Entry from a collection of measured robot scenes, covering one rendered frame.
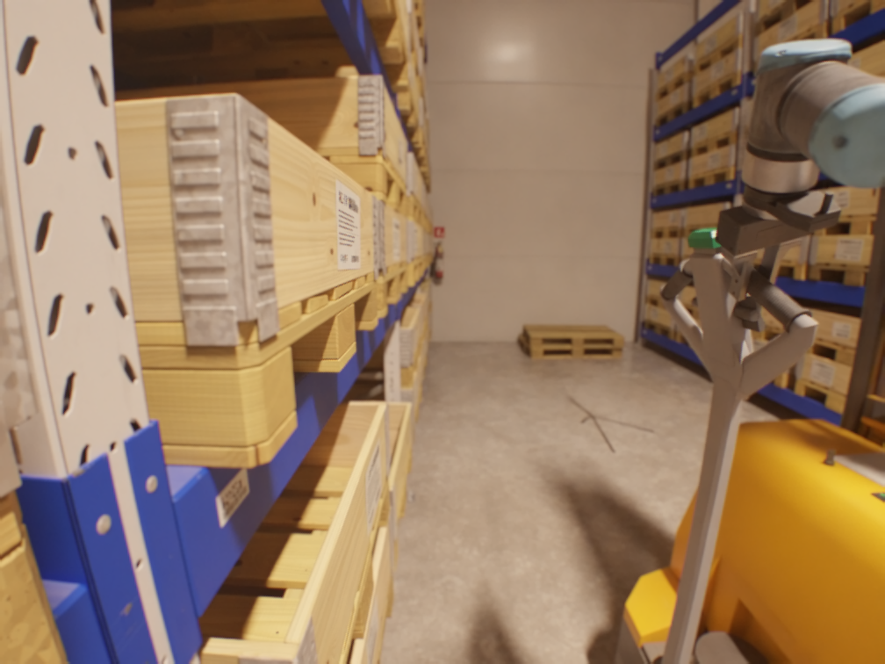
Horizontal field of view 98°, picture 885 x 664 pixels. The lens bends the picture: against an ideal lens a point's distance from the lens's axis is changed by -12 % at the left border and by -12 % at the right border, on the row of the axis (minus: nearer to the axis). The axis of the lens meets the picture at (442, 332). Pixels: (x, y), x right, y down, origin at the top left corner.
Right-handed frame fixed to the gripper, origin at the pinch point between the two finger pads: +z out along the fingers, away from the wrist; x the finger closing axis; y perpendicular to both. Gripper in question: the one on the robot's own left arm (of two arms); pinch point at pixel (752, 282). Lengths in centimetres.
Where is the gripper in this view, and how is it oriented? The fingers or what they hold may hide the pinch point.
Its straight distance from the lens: 81.2
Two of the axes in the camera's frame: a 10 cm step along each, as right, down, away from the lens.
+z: 2.4, 7.3, 6.4
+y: -1.3, -6.3, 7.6
